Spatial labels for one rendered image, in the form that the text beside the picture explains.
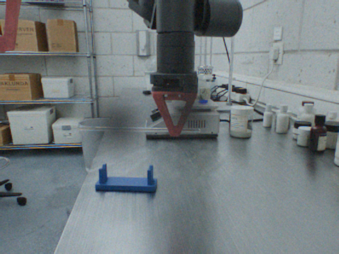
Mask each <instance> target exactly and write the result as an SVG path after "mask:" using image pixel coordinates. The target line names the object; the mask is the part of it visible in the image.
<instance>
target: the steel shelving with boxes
mask: <svg viewBox="0 0 339 254"><path fill-rule="evenodd" d="M66 1H67V2H66ZM81 2H82V3H81ZM81 2H78V1H77V0H76V1H75V0H74V2H73V1H72V2H71V1H69V0H22V1H21V3H28V4H30V5H29V6H28V5H25V4H21V6H22V7H21V8H20V9H50V8H52V6H53V8H65V9H66V8H69V9H70V8H78V7H83V8H82V9H83V11H84V24H85V38H86V45H87V52H79V48H78V39H77V25H76V22H75V21H73V20H66V19H47V30H48V40H49V47H50V52H48V44H47V34H46V27H45V24H44V23H42V22H38V21H34V22H33V21H27V20H18V27H17V37H16V45H15V49H14V50H12V51H7V52H3V53H6V54H8V53H11V54H12V53H15V54H16V53H20V54H19V55H69V54H73V56H87V57H88V74H89V86H90V94H89V96H85V95H81V97H80V96H79V95H78V96H79V97H77V96H76V95H77V94H74V77H46V78H43V79H42V77H41V75H40V74H39V73H4V74H0V102H5V103H0V104H14V103H16V102H14V103H9V102H12V101H14V100H15V101H17V100H18V101H19V100H21V101H22V100H26V101H24V103H27V102H34V103H36V102H41V103H90V104H91V118H92V119H94V101H95V100H96V107H97V117H98V118H99V94H98V85H97V67H96V50H95V40H94V24H93V9H92V4H91V0H89V4H88V3H87V2H86V0H82V1H81ZM65 3H70V4H65ZM32 5H34V6H36V5H37V6H38V5H39V6H40V7H39V6H38V7H39V8H23V7H32ZM43 5H44V6H46V5H47V6H48V5H49V6H51V5H52V6H51V7H49V6H48V7H49V8H43V7H44V6H43ZM65 5H82V6H69V7H62V6H65ZM41 6H43V7H41ZM47 6H46V7H47ZM54 6H55V7H54ZM57 6H61V7H57ZM87 7H89V8H87ZM82 9H78V10H82ZM87 9H89V10H87ZM62 10H64V9H62ZM70 10H73V9H70ZM87 11H89V12H90V21H91V38H92V48H93V52H92V53H91V52H90V44H89V36H88V19H87ZM22 53H23V54H22ZM25 53H26V54H25ZM27 53H28V54H27ZM29 53H30V54H29ZM33 53H36V54H33ZM38 53H40V54H38ZM41 53H45V54H41ZM46 53H48V54H46ZM51 53H52V54H51ZM57 53H60V54H57ZM64 53H69V54H64ZM74 53H79V54H82V55H77V54H74ZM83 53H86V54H87V55H83ZM0 54H2V53H0ZM91 56H93V65H94V81H95V90H96V93H95V95H93V86H92V77H91V61H90V57H91ZM74 95H75V96H76V97H75V96H74ZM93 97H95V98H93ZM36 98H40V99H36ZM41 98H45V99H41ZM46 98H50V99H51V98H52V99H53V100H46ZM54 98H55V99H56V100H54ZM59 98H60V99H61V100H57V99H59ZM70 98H71V100H70ZM72 98H73V99H74V100H72ZM75 98H76V99H77V98H79V99H80V98H81V99H82V100H83V98H84V99H85V98H86V99H88V98H90V99H89V101H90V102H83V101H86V100H83V101H82V102H68V101H77V100H78V99H77V100H75ZM62 99H63V100H62ZM65 99H69V100H65ZM81 99H80V100H81ZM2 100H3V101H2ZM5 100H7V101H5ZM8 100H10V101H8ZM11 100H12V101H11ZM28 100H39V101H28ZM21 101H19V102H21ZM43 101H47V102H43ZM50 101H56V102H50ZM58 101H65V102H58ZM6 102H8V103H6ZM17 103H18V102H17ZM7 116H8V119H9V122H7V123H10V125H4V124H0V146H4V145H7V144H13V145H24V146H25V145H27V146H25V147H29V146H28V144H46V143H47V144H48V143H55V144H54V145H58V144H60V146H59V147H58V146H56V147H50V146H49V145H38V146H41V147H42V146H47V147H43V148H61V147H78V146H64V145H66V144H70V145H71V143H72V144H73V143H75V145H81V137H80V133H79V130H77V127H78V126H79V125H78V123H79V122H80V121H82V120H85V117H70V118H59V119H57V121H56V107H55V106H20V107H18V108H16V109H14V110H11V111H9V112H7ZM53 138H54V142H50V141H52V139H53ZM8 142H13V143H8ZM77 143H80V144H77ZM61 144H64V145H62V146H61ZM54 145H52V146H54ZM30 146H31V145H30ZM35 146H36V145H35ZM38 146H37V147H38ZM48 146H49V147H48ZM81 146H82V145H81ZM8 147H9V148H10V147H15V148H11V149H30V148H33V147H34V146H33V147H29V148H16V147H18V146H8ZM41 147H38V148H41ZM2 149H6V148H2Z"/></svg>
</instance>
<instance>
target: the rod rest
mask: <svg viewBox="0 0 339 254"><path fill-rule="evenodd" d="M98 170H99V179H98V180H97V182H96V184H95V189H96V190H109V191H136V192H154V191H155V190H156V186H157V178H153V165H152V164H151V165H149V169H147V178H139V177H109V176H107V164H106V163H104V164H102V168H99V169H98Z"/></svg>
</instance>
